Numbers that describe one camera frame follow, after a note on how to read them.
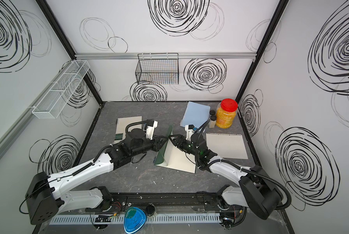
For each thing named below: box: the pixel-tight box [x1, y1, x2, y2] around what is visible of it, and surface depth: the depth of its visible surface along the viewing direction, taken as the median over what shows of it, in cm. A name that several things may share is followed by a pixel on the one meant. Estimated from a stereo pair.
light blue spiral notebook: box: [180, 101, 211, 129], surface depth 117 cm
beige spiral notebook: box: [113, 116, 143, 145], surface depth 107 cm
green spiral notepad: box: [153, 123, 196, 174], surface depth 87 cm
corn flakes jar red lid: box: [215, 98, 239, 129], surface depth 99 cm
